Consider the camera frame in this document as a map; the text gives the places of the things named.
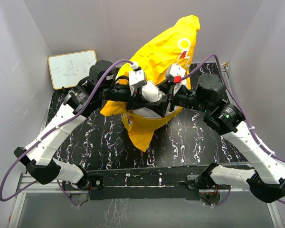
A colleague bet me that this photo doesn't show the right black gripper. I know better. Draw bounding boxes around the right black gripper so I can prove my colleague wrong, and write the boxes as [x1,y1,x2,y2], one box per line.
[142,80,209,117]

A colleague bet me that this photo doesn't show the white pillow insert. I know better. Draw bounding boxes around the white pillow insert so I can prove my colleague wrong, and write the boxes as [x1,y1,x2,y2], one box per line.
[131,80,163,119]

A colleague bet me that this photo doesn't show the yellow Pikachu pillowcase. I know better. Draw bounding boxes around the yellow Pikachu pillowcase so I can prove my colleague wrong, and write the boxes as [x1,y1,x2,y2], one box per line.
[100,15,200,152]

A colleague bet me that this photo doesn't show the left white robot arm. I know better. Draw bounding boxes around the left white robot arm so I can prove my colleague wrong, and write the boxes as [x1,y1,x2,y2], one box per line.
[14,60,141,190]

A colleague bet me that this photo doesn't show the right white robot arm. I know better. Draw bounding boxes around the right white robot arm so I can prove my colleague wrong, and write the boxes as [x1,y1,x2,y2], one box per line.
[154,74,285,203]

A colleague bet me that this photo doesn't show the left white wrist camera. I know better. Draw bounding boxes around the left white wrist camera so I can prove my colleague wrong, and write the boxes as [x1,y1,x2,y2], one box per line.
[129,62,147,89]

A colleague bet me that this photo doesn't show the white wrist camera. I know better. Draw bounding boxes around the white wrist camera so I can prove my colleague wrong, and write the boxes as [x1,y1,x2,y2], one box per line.
[129,62,147,89]
[165,63,186,83]

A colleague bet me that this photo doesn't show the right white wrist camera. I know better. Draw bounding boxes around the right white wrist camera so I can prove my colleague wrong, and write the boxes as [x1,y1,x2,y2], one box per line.
[165,63,186,83]

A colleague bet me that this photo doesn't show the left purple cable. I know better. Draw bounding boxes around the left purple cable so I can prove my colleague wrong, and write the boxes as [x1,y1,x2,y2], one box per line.
[0,59,136,207]

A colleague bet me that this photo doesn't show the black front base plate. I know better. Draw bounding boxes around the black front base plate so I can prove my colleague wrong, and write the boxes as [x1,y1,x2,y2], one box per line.
[61,166,231,201]

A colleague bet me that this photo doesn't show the small whiteboard wooden frame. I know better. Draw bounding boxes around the small whiteboard wooden frame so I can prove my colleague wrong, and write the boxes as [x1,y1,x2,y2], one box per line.
[47,50,97,90]

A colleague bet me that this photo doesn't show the aluminium frame rail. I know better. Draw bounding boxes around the aluminium frame rail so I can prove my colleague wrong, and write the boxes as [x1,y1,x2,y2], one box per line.
[7,63,285,228]

